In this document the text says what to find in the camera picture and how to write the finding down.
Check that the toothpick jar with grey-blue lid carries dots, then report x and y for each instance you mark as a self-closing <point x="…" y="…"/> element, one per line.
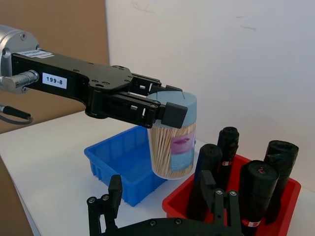
<point x="162" y="152"/>

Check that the brown cardboard board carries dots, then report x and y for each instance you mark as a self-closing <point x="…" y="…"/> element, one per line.
<point x="61" y="29"/>

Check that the red plastic bin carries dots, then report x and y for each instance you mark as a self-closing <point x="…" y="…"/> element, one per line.
<point x="288" y="196"/>

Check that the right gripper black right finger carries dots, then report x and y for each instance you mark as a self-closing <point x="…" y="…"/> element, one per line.
<point x="225" y="204"/>

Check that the black bag roll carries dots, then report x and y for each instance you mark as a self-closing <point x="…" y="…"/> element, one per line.
<point x="258" y="186"/>
<point x="227" y="142"/>
<point x="205" y="159"/>
<point x="281" y="159"/>

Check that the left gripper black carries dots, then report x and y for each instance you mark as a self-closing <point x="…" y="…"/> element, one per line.
<point x="73" y="76"/>

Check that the blue plastic bin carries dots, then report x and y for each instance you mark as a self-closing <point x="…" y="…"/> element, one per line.
<point x="110" y="150"/>

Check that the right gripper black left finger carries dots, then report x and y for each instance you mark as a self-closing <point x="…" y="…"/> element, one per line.
<point x="115" y="194"/>

